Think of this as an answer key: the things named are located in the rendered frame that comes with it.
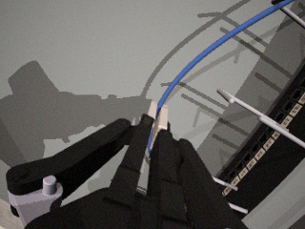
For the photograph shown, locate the dark grey metal rack frame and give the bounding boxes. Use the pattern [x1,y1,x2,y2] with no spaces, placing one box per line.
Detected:
[213,59,305,219]

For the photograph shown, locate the dark blue cable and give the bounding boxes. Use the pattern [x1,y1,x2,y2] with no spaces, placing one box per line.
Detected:
[148,0,294,155]

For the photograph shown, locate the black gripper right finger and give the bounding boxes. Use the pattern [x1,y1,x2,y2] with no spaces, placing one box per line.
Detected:
[146,104,249,229]

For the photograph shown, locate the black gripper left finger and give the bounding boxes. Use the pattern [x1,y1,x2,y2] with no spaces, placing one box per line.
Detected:
[6,100,158,229]

